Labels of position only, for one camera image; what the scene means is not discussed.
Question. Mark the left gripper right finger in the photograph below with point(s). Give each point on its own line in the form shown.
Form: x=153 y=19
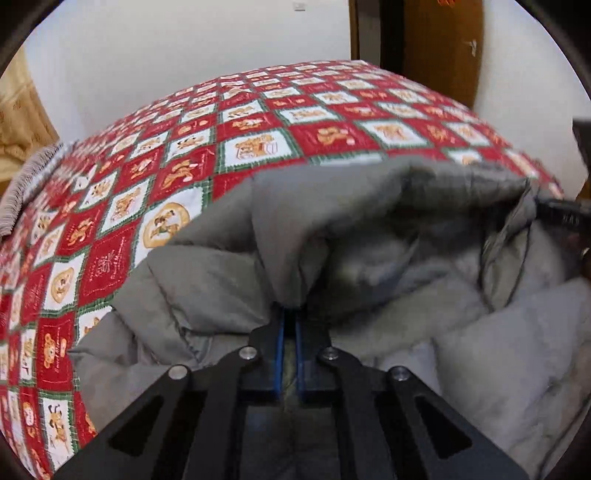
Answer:
x=390 y=424

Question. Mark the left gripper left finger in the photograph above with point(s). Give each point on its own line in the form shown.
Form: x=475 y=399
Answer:
x=187 y=419

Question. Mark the grey puffer jacket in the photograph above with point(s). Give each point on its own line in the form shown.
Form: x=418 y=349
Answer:
x=440 y=267

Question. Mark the brown wooden door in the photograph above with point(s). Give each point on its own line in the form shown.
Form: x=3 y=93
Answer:
x=436 y=55

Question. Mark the red patterned bed sheet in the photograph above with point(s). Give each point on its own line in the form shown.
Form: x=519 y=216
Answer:
x=115 y=196

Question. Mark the striped grey pillow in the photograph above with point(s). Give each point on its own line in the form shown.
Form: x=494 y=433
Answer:
x=29 y=181

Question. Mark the beige gold curtain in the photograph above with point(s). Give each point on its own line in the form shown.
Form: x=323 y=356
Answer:
x=25 y=126

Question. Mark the metal door handle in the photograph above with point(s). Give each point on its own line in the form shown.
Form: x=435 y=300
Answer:
x=473 y=45

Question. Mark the dark door frame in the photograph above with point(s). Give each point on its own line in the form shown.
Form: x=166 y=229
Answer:
x=378 y=32

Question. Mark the white wall switch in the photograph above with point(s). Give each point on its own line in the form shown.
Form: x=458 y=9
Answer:
x=300 y=6

